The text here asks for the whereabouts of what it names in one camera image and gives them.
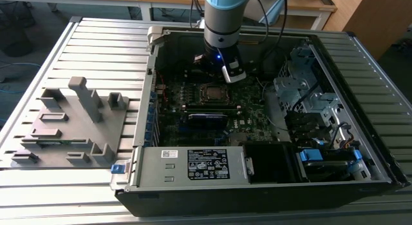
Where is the silver green CPU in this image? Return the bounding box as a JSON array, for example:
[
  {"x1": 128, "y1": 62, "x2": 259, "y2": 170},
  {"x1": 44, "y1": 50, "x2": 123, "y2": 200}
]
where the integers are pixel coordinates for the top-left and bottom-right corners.
[{"x1": 205, "y1": 86, "x2": 225, "y2": 100}]

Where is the blue floor cable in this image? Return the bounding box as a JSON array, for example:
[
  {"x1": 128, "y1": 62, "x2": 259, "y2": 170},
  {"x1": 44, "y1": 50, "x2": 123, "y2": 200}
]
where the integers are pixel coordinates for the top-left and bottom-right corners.
[{"x1": 0, "y1": 62, "x2": 43, "y2": 93}]

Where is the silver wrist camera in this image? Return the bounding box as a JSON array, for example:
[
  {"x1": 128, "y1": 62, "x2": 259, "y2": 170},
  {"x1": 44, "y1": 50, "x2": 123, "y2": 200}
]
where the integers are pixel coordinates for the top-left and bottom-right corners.
[{"x1": 221, "y1": 57, "x2": 248, "y2": 84}]

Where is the silver drive cage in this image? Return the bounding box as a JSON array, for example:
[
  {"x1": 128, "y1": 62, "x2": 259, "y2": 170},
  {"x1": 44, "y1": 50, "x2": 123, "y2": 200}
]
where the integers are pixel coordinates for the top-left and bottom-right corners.
[{"x1": 272, "y1": 76, "x2": 344, "y2": 129}]

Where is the black graphics card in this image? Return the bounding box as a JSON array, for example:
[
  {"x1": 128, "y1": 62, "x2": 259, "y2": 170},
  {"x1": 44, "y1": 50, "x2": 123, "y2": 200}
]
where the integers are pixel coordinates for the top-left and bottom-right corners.
[{"x1": 187, "y1": 113, "x2": 228, "y2": 130}]

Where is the grey case latch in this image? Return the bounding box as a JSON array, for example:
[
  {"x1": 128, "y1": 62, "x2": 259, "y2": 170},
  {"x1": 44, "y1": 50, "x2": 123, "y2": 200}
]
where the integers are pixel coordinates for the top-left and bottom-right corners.
[{"x1": 147, "y1": 26, "x2": 171, "y2": 52}]

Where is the black PC case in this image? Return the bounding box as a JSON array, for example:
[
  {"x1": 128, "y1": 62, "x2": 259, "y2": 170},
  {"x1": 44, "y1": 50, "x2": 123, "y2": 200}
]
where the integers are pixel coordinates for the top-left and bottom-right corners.
[{"x1": 109, "y1": 26, "x2": 412, "y2": 217}]

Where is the dark chipset heatsink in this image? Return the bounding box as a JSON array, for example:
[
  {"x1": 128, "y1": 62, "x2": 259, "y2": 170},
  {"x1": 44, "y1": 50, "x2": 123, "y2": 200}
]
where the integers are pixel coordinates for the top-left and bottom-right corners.
[{"x1": 229, "y1": 132, "x2": 249, "y2": 144}]

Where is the grey power supply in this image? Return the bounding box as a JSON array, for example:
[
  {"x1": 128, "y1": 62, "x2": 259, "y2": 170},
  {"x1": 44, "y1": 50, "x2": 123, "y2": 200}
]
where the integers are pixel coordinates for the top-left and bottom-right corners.
[{"x1": 128, "y1": 145, "x2": 255, "y2": 188}]

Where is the perforated metal bay frame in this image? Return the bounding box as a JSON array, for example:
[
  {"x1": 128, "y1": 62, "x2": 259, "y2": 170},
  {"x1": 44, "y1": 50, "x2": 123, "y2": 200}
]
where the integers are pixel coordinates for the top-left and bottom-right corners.
[{"x1": 277, "y1": 46, "x2": 319, "y2": 78}]

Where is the black plastic bay housing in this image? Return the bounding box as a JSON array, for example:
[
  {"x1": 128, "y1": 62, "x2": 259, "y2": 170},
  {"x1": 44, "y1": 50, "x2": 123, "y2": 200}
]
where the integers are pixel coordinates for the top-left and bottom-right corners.
[{"x1": 241, "y1": 142, "x2": 307, "y2": 184}]

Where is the grey parts rack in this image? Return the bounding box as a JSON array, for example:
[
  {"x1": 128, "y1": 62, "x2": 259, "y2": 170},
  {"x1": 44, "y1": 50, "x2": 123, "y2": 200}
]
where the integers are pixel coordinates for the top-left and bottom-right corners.
[{"x1": 9, "y1": 76, "x2": 129, "y2": 168}]

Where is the black internal cable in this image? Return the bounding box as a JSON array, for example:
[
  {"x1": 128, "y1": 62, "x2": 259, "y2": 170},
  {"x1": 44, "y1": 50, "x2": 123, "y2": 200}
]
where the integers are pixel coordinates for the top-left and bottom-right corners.
[{"x1": 291, "y1": 81, "x2": 321, "y2": 115}]

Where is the green motherboard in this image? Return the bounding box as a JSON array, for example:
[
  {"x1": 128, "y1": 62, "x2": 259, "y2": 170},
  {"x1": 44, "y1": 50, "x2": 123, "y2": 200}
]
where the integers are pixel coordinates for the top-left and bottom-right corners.
[{"x1": 156, "y1": 75, "x2": 291, "y2": 147}]

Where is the CPU socket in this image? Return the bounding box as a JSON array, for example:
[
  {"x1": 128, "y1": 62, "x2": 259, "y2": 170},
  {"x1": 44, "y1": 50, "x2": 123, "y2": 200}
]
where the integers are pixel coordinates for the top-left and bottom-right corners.
[{"x1": 197, "y1": 83, "x2": 232, "y2": 105}]

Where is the hard disk in blue carrier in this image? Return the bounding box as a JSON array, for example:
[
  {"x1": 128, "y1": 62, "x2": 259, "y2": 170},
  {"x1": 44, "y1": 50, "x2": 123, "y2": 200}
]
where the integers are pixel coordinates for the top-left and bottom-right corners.
[{"x1": 297, "y1": 149, "x2": 364, "y2": 183}]

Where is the wooden cabinet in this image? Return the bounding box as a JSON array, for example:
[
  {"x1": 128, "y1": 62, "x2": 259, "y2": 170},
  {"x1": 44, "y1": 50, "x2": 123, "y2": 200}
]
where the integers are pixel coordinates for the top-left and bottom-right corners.
[{"x1": 323, "y1": 0, "x2": 412, "y2": 60}]

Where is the black office chair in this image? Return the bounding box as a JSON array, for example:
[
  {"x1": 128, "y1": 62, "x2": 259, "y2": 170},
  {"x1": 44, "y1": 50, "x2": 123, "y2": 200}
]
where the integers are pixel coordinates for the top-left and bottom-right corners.
[{"x1": 0, "y1": 0, "x2": 37, "y2": 58}]

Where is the coloured wire bundle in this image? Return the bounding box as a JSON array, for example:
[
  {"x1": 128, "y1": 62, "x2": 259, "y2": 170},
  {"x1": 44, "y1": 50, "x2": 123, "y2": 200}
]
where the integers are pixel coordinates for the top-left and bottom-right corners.
[{"x1": 340, "y1": 135, "x2": 360, "y2": 150}]

